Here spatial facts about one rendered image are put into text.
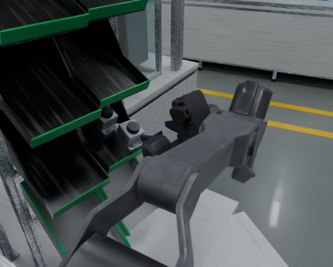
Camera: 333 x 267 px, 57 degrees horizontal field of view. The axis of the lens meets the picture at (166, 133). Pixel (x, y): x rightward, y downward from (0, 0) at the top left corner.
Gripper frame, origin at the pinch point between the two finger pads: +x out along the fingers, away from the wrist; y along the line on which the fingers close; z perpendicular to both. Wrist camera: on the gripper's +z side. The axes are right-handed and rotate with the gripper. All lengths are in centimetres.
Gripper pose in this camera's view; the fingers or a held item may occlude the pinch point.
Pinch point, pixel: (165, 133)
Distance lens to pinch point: 57.8
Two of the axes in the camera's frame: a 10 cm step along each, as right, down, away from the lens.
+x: -7.1, -1.6, 6.8
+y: -6.8, 4.1, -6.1
